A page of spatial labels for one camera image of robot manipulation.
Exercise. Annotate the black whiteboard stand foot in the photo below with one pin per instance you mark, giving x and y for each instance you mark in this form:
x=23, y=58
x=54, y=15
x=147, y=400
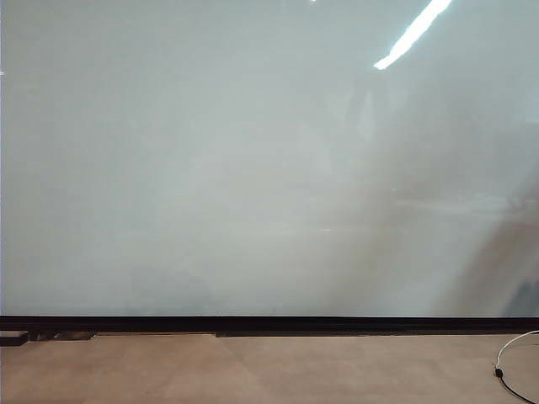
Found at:
x=12, y=338

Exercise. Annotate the white glass whiteboard black frame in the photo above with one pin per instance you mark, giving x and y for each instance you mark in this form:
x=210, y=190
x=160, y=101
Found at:
x=210, y=147

